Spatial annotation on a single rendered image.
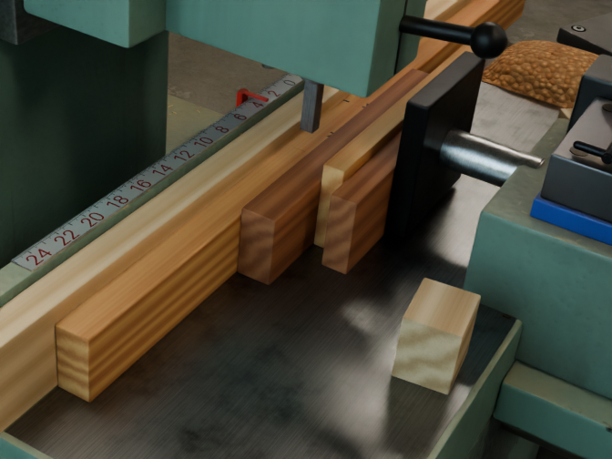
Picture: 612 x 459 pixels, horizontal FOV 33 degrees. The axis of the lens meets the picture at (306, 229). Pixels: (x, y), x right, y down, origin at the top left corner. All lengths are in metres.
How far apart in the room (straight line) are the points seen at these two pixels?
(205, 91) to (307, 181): 2.16
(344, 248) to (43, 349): 0.19
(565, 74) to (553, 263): 0.30
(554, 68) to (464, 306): 0.36
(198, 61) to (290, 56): 2.32
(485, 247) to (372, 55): 0.12
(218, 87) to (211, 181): 2.19
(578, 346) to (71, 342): 0.28
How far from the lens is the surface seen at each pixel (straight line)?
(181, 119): 0.95
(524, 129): 0.79
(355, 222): 0.58
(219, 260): 0.57
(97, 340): 0.49
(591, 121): 0.60
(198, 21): 0.61
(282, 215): 0.57
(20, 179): 0.72
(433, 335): 0.52
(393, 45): 0.58
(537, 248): 0.57
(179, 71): 2.84
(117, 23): 0.60
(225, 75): 2.84
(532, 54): 0.86
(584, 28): 1.23
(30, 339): 0.49
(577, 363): 0.60
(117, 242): 0.53
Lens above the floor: 1.26
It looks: 34 degrees down
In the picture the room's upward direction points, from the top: 7 degrees clockwise
